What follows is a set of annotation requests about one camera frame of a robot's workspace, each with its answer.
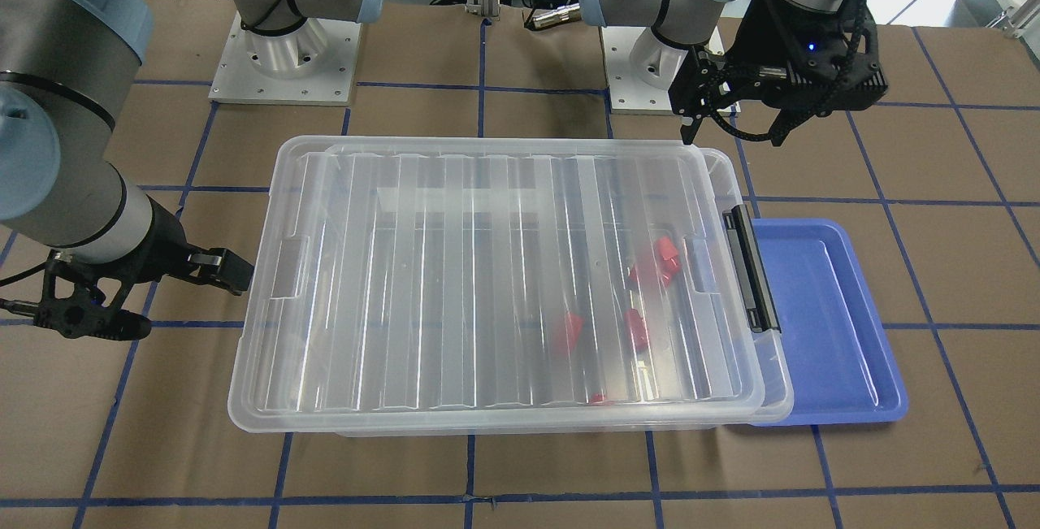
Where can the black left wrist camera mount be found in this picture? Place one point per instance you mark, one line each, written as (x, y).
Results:
(817, 73)

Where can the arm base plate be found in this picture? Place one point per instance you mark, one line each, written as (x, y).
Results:
(639, 70)
(313, 66)

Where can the clear plastic storage box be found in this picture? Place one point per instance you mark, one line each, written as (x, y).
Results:
(528, 423)

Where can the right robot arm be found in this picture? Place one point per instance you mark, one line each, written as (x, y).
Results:
(67, 68)

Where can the clear plastic box lid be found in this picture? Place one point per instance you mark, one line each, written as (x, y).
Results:
(504, 285)

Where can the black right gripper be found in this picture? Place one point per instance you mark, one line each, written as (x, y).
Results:
(168, 243)

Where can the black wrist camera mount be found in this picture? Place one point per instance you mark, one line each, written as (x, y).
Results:
(817, 73)
(79, 300)

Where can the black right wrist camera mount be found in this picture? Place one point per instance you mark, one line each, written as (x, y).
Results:
(79, 300)

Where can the blue plastic tray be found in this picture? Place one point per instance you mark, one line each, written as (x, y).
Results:
(840, 364)

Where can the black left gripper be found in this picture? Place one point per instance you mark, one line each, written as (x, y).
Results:
(765, 35)

